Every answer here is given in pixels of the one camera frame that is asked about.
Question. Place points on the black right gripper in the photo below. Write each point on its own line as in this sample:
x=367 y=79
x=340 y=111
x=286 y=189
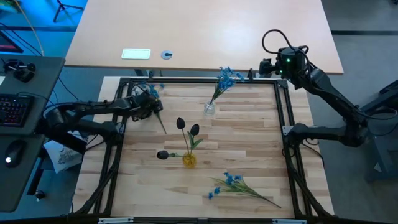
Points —
x=295 y=67

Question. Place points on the yellow embossed glass vase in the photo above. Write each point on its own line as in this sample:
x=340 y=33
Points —
x=189 y=160

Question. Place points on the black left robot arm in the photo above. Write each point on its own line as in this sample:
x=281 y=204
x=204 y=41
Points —
x=93 y=107

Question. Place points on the light wooden desk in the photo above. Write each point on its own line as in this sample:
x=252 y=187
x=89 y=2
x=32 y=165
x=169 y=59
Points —
x=202 y=31

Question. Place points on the black backlit keyboard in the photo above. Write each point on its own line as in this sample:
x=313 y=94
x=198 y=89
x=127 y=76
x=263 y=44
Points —
x=14 y=109

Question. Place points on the dark grey side desk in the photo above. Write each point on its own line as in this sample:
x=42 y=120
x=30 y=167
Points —
x=28 y=84

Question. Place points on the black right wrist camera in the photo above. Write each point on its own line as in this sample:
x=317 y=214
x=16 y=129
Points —
x=287 y=57

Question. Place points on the black computer mouse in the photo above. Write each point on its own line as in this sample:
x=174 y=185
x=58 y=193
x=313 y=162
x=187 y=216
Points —
x=14 y=154

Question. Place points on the silver frame hinge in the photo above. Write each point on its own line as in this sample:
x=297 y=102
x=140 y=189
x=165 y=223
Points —
x=289 y=221
x=115 y=220

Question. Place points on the black artificial tulip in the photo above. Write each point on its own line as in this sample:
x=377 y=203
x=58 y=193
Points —
x=162 y=155
x=181 y=123
x=195 y=129

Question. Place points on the patterned white bag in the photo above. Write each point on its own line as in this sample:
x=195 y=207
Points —
x=63 y=155

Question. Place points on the blue artificial flower sprig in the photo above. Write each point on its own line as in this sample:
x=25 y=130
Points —
x=154 y=91
x=234 y=184
x=226 y=82

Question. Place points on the black round knob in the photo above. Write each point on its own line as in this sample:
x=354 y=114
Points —
x=39 y=194

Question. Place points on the black desk clamp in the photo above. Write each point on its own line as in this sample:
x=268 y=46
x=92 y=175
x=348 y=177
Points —
x=21 y=70

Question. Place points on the black tripod stand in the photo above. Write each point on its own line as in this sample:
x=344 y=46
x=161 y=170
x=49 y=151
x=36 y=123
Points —
x=66 y=7

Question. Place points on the red-edged dark screen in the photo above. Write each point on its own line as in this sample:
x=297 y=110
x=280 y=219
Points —
x=7 y=42

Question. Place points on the white rectangular desk plate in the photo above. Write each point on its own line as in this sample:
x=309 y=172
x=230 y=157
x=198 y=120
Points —
x=136 y=53

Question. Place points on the clear glass vase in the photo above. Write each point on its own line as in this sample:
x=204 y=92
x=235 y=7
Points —
x=210 y=109

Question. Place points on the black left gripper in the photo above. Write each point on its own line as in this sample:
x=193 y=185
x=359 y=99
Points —
x=143 y=106

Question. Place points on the black aluminium table frame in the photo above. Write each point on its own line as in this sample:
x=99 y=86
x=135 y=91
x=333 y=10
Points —
x=283 y=102

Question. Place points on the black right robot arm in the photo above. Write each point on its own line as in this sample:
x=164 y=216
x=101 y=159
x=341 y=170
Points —
x=329 y=90

